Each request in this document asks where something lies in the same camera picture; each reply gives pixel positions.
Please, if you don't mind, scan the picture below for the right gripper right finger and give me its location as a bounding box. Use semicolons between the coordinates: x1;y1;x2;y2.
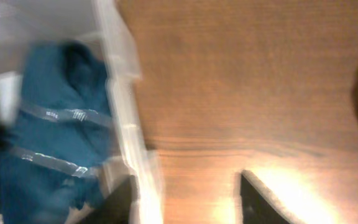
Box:
239;170;305;224

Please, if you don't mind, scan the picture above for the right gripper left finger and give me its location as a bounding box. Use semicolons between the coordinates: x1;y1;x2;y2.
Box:
77;175;139;224

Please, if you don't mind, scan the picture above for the dark blue taped garment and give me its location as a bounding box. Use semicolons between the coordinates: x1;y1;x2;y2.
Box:
0;42;112;223

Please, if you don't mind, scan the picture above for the clear plastic storage bin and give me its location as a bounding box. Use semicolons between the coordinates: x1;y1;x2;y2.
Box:
0;0;163;223

